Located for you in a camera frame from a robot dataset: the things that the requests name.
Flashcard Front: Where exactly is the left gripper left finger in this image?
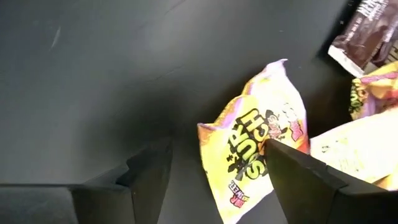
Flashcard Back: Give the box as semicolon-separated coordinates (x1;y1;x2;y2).
0;136;174;224

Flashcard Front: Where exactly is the yellow Sour Patch packet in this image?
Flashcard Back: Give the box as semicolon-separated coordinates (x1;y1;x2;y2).
309;107;398;191
197;58;311;224
348;60;398;121

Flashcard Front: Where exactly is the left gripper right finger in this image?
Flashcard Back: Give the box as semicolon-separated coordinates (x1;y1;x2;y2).
263;138;398;224

